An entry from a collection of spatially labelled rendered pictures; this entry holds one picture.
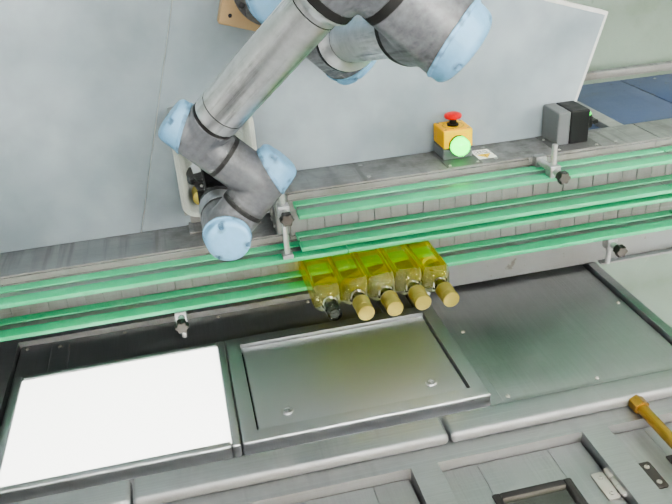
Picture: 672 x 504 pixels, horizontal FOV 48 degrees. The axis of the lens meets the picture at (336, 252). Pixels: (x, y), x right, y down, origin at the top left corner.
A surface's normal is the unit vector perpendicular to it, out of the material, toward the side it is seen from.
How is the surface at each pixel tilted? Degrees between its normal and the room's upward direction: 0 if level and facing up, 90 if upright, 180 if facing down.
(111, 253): 90
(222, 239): 0
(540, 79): 0
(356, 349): 90
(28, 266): 90
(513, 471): 90
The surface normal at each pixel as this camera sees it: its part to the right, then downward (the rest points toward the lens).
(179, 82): 0.22, 0.43
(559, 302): -0.07, -0.88
